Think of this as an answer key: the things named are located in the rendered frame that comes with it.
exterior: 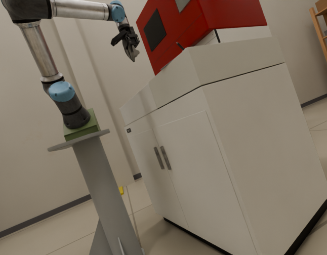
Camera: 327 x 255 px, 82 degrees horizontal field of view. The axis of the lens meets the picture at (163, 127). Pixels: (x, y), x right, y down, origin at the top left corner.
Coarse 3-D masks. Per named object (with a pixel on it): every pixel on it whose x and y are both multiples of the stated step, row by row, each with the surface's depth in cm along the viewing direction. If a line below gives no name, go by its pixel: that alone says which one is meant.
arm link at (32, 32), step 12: (12, 12) 78; (24, 24) 84; (36, 24) 87; (24, 36) 88; (36, 36) 89; (36, 48) 91; (48, 48) 96; (36, 60) 95; (48, 60) 97; (48, 72) 99; (48, 84) 102
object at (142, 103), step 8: (144, 88) 103; (136, 96) 114; (144, 96) 106; (152, 96) 98; (128, 104) 128; (136, 104) 118; (144, 104) 109; (152, 104) 101; (128, 112) 133; (136, 112) 121; (144, 112) 112; (128, 120) 138
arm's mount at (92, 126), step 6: (90, 114) 115; (90, 120) 111; (96, 120) 116; (84, 126) 108; (90, 126) 107; (96, 126) 108; (66, 132) 106; (72, 132) 105; (78, 132) 106; (84, 132) 107; (90, 132) 107; (66, 138) 104; (72, 138) 105
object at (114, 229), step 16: (64, 144) 96; (80, 144) 105; (96, 144) 109; (80, 160) 106; (96, 160) 107; (96, 176) 106; (112, 176) 113; (96, 192) 106; (112, 192) 109; (96, 208) 108; (112, 208) 107; (112, 224) 106; (128, 224) 111; (96, 240) 111; (112, 240) 107; (128, 240) 108
